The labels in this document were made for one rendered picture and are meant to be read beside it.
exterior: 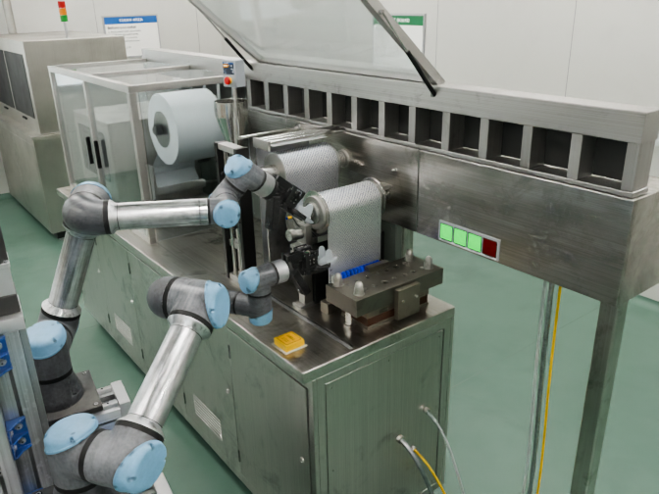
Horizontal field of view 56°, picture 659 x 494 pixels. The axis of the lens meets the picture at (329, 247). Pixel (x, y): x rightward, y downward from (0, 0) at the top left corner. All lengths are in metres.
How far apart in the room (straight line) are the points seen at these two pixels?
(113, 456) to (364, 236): 1.14
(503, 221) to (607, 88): 2.54
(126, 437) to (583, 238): 1.25
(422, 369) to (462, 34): 3.30
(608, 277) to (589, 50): 2.80
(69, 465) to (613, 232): 1.42
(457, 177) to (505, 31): 2.86
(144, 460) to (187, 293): 0.41
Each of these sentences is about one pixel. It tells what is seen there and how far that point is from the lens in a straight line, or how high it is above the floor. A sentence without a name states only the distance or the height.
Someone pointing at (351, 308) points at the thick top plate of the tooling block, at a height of 1.00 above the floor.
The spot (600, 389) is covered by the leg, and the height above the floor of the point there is 0.77.
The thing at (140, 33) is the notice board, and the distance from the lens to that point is 7.63.
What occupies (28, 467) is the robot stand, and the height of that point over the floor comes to 0.84.
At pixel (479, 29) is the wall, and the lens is 4.95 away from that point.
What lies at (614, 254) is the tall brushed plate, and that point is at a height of 1.29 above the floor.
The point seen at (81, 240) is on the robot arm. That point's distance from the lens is 1.95.
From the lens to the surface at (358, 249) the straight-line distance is 2.18.
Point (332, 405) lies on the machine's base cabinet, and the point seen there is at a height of 0.74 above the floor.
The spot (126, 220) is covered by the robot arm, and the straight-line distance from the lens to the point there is 1.78.
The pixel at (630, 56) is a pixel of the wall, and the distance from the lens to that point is 4.32.
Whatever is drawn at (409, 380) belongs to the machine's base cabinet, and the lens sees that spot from 2.22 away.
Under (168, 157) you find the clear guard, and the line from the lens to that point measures 2.86.
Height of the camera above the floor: 1.93
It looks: 22 degrees down
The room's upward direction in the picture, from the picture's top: 1 degrees counter-clockwise
